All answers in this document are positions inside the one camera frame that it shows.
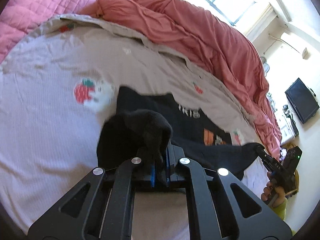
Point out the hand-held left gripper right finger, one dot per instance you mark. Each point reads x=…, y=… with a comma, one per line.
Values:
x=167, y=175

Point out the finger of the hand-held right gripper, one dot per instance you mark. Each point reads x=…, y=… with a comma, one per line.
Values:
x=266, y=158

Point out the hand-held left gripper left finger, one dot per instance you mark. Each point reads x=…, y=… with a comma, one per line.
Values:
x=152, y=177

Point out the black printed t-shirt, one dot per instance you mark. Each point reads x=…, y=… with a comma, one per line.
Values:
x=140, y=130

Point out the person's right forearm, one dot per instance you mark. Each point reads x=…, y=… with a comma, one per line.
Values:
x=281, y=210

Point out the person's right hand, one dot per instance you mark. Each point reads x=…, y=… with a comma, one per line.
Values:
x=279, y=196

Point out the white cabinet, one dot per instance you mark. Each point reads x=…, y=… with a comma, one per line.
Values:
x=287, y=126

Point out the black flat screen television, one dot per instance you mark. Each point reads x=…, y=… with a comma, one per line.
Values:
x=300, y=102

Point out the white standing fan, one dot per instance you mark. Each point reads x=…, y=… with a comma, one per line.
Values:
x=266, y=66

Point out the printed lilac bed sheet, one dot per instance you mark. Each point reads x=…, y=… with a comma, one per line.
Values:
x=50, y=117

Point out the salmon pink duvet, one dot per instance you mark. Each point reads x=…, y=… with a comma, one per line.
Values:
x=200, y=42

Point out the bright window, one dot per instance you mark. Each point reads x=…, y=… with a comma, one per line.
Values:
x=225, y=0

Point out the pink quilted blanket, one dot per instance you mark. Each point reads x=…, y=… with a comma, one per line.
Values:
x=30, y=12

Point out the white wall air conditioner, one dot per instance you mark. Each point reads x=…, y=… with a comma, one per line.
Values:
x=291, y=41

